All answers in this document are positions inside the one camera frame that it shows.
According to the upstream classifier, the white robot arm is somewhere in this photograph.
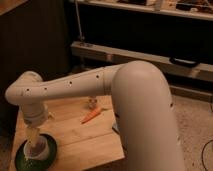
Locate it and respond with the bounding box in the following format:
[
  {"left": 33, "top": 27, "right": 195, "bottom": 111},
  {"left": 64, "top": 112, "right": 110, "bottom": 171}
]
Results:
[{"left": 5, "top": 61, "right": 185, "bottom": 171}]

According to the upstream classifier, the white ceramic cup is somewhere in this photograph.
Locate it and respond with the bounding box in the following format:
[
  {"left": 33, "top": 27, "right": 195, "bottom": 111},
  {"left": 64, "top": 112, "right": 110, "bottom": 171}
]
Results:
[{"left": 23, "top": 136, "right": 49, "bottom": 161}]

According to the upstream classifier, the green plate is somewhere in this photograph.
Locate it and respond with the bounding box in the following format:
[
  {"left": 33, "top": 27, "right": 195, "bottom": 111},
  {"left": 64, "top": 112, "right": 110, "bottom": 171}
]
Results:
[{"left": 14, "top": 134, "right": 57, "bottom": 171}]

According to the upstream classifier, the wooden table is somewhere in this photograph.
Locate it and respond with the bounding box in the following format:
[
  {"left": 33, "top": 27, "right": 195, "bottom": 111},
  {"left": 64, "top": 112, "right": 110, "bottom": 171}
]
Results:
[{"left": 9, "top": 96, "right": 125, "bottom": 171}]

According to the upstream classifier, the orange toy carrot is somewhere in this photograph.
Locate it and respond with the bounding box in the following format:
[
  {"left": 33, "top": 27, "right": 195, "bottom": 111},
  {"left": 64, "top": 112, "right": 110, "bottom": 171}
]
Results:
[{"left": 81, "top": 107, "right": 101, "bottom": 124}]

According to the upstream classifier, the blue sponge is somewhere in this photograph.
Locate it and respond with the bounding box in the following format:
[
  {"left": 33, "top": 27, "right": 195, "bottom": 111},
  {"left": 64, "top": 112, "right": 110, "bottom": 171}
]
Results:
[{"left": 112, "top": 123, "right": 119, "bottom": 133}]

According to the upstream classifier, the long metal case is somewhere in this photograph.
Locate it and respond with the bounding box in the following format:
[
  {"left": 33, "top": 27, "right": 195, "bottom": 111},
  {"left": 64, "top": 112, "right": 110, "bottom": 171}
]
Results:
[{"left": 71, "top": 41, "right": 213, "bottom": 82}]

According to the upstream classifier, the metal pole stand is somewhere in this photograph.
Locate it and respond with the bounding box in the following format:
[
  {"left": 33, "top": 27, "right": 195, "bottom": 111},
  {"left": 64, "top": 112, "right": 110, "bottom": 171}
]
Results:
[{"left": 74, "top": 0, "right": 92, "bottom": 47}]

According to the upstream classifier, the wooden shelf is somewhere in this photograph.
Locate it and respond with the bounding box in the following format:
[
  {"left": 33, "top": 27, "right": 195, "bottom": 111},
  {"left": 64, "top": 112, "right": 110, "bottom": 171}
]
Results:
[{"left": 68, "top": 0, "right": 213, "bottom": 21}]

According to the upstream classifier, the black case handle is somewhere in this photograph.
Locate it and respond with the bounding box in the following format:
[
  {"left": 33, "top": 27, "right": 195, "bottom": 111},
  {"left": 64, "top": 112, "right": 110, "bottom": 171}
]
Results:
[{"left": 169, "top": 57, "right": 200, "bottom": 68}]

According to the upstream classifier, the black cable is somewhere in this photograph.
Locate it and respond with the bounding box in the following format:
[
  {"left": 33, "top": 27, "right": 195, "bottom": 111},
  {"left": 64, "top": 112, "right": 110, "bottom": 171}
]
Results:
[{"left": 201, "top": 139, "right": 213, "bottom": 171}]

